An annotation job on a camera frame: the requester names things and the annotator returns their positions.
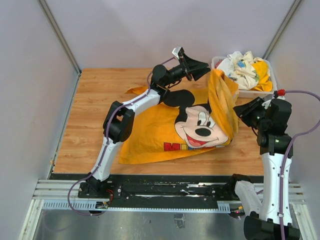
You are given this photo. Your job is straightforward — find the yellow pillowcase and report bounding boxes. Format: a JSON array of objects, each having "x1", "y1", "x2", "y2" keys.
[{"x1": 118, "y1": 69, "x2": 239, "y2": 165}]

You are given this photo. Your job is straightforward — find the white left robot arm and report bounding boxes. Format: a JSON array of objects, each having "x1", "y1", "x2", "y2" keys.
[{"x1": 85, "y1": 47, "x2": 211, "y2": 197}]

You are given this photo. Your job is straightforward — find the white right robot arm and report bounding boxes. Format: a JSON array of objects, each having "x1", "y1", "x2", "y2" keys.
[{"x1": 233, "y1": 97, "x2": 301, "y2": 240}]

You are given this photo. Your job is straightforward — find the white plastic basket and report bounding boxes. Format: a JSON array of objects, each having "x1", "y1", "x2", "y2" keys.
[{"x1": 211, "y1": 51, "x2": 278, "y2": 98}]

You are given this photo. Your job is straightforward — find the yellow cloth in basket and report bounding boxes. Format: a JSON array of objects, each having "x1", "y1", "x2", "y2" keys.
[{"x1": 251, "y1": 61, "x2": 273, "y2": 92}]

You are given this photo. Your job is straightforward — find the white crumpled cloth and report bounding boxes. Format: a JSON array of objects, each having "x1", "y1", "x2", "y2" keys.
[{"x1": 216, "y1": 51, "x2": 264, "y2": 90}]

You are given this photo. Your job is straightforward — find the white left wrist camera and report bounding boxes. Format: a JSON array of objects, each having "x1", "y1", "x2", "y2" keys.
[{"x1": 172, "y1": 46, "x2": 185, "y2": 60}]

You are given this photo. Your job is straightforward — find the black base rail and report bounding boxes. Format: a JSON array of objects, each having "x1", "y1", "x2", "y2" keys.
[{"x1": 49, "y1": 173, "x2": 266, "y2": 208}]

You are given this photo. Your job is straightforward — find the aluminium frame post right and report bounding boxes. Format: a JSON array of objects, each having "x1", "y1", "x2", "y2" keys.
[{"x1": 262, "y1": 0, "x2": 304, "y2": 60}]

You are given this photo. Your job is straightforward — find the aluminium frame post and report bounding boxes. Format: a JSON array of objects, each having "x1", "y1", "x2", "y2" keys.
[
  {"x1": 37, "y1": 0, "x2": 82, "y2": 76},
  {"x1": 262, "y1": 0, "x2": 304, "y2": 60}
]

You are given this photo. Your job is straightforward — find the aluminium frame post left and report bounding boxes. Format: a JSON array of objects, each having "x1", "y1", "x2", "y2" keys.
[{"x1": 37, "y1": 0, "x2": 82, "y2": 76}]

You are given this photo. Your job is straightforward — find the white cable duct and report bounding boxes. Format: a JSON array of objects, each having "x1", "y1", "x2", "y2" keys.
[{"x1": 42, "y1": 198, "x2": 232, "y2": 213}]

